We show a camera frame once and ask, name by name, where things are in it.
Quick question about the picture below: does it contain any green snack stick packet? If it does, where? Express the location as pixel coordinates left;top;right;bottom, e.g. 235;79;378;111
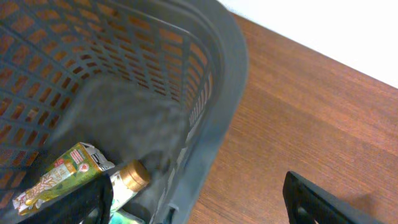
12;142;114;215

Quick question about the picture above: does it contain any dark grey plastic basket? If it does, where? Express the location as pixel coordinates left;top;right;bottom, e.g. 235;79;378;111
1;1;248;223

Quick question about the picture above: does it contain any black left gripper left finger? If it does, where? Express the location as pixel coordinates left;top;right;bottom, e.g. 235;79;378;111
20;174;113;224

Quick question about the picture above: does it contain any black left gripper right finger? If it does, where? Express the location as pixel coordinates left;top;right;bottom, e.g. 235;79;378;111
282;171;380;224

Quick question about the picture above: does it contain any white tube with gold cap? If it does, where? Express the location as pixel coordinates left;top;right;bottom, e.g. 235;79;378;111
110;160;150;215

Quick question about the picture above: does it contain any teal tissue pack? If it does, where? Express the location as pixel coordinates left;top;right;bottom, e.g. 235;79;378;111
109;210;145;224

